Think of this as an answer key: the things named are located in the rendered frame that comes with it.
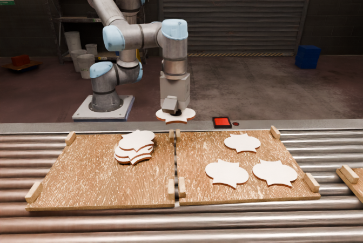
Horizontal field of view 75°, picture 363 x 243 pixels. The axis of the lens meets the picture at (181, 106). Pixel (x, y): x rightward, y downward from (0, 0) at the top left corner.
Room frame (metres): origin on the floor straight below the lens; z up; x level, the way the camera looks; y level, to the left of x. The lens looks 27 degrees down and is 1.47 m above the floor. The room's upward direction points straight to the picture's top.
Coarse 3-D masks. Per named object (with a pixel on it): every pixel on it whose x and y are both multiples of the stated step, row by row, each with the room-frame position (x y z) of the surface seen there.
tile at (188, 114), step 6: (186, 108) 0.75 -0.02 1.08; (156, 114) 0.70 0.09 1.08; (162, 114) 0.70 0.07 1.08; (168, 114) 0.70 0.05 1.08; (186, 114) 0.70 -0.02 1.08; (192, 114) 0.70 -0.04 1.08; (162, 120) 0.68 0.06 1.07; (168, 120) 0.66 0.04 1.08; (174, 120) 0.66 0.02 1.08; (180, 120) 0.66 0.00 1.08; (186, 120) 0.66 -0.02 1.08
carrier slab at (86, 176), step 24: (72, 144) 0.73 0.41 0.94; (96, 144) 0.73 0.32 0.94; (168, 144) 0.73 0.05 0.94; (72, 168) 0.59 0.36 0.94; (96, 168) 0.59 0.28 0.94; (120, 168) 0.59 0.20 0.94; (144, 168) 0.59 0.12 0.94; (168, 168) 0.59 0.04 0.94; (48, 192) 0.49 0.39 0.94; (72, 192) 0.49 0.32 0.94; (96, 192) 0.49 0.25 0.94; (120, 192) 0.49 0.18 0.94; (144, 192) 0.49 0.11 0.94
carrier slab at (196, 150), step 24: (192, 144) 0.73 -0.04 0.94; (216, 144) 0.73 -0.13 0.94; (264, 144) 0.73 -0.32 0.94; (192, 168) 0.59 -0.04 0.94; (192, 192) 0.49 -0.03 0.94; (216, 192) 0.49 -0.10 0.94; (240, 192) 0.49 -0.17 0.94; (264, 192) 0.49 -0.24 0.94; (288, 192) 0.49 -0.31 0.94; (312, 192) 0.49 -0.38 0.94
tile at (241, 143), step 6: (228, 138) 0.75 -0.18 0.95; (234, 138) 0.75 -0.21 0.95; (240, 138) 0.75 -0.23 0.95; (246, 138) 0.75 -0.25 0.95; (252, 138) 0.75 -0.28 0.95; (228, 144) 0.71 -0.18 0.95; (234, 144) 0.71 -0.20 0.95; (240, 144) 0.71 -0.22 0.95; (246, 144) 0.71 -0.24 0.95; (252, 144) 0.71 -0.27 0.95; (258, 144) 0.71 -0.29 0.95; (234, 150) 0.69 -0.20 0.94; (240, 150) 0.68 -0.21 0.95; (246, 150) 0.68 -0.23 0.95; (252, 150) 0.68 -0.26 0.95
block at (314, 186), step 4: (304, 176) 0.55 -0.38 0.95; (308, 176) 0.53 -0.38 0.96; (312, 176) 0.53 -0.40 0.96; (308, 180) 0.52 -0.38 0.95; (312, 180) 0.51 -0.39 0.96; (308, 184) 0.52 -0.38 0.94; (312, 184) 0.51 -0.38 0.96; (316, 184) 0.50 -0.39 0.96; (312, 188) 0.50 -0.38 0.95; (316, 188) 0.49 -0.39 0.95
